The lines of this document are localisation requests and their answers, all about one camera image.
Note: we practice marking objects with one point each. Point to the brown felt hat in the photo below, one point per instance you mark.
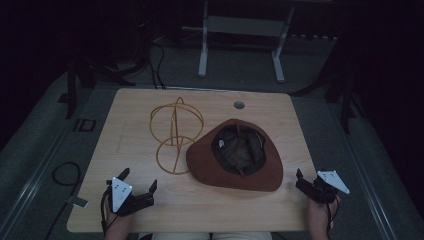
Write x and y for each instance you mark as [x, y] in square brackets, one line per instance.
[206, 163]

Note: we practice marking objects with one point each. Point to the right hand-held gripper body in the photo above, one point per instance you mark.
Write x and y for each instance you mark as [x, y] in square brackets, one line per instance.
[328, 186]

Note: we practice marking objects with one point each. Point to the white metal desk frame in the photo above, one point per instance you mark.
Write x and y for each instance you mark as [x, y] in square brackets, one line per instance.
[243, 26]

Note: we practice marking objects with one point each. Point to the person's left hand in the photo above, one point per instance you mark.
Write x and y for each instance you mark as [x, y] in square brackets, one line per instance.
[117, 222]

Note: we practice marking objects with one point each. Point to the metal floor rail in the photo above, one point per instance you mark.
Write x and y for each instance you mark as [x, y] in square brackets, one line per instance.
[370, 186]
[33, 186]

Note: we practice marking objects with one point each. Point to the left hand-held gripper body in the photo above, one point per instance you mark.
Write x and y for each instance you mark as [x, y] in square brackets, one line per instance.
[119, 195]

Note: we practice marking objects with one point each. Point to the black square floor frame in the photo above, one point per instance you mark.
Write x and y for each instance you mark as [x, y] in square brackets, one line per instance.
[80, 125]

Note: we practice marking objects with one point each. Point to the dark metal stand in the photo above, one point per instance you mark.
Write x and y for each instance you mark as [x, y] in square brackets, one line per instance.
[346, 96]

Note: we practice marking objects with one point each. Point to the black tripod stand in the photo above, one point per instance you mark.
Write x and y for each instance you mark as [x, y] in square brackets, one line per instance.
[71, 86]

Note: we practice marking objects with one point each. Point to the grey tape strip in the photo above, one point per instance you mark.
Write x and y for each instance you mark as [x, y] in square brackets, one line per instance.
[77, 201]

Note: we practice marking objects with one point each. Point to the person's right hand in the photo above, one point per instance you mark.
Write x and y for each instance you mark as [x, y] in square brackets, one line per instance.
[318, 213]

